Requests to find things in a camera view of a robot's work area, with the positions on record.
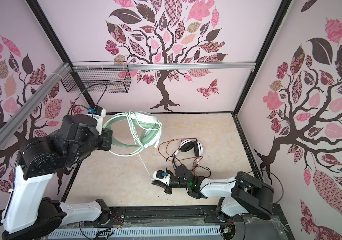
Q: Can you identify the white black over-ear headphones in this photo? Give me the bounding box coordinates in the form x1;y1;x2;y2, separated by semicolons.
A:
165;138;204;175

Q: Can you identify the mint green over-ear headphones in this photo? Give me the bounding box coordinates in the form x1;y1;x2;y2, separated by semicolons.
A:
102;111;163;157

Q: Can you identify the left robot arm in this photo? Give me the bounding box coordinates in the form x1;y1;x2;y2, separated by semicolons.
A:
0;114;112;240

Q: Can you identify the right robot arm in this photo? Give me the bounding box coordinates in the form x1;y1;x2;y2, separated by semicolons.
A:
152;165;274;220

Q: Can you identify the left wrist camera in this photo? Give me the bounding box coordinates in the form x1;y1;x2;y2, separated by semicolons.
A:
87;105;106;134

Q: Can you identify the black wire basket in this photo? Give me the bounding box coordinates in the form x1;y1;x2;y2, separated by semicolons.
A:
61;60;131;94

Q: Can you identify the aluminium rail back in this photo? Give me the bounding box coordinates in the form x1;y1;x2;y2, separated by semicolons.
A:
72;62;256;71

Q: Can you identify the aluminium rail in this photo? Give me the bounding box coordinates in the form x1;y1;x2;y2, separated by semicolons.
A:
72;62;256;71
0;63;70;150

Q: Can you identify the aluminium rail left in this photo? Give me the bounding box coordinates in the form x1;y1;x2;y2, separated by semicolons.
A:
0;63;70;150

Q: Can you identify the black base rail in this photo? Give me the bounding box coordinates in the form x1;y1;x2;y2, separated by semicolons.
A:
44;203;295;240

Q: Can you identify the white slotted cable duct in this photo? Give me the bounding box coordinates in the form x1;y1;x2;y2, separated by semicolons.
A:
45;226;223;240

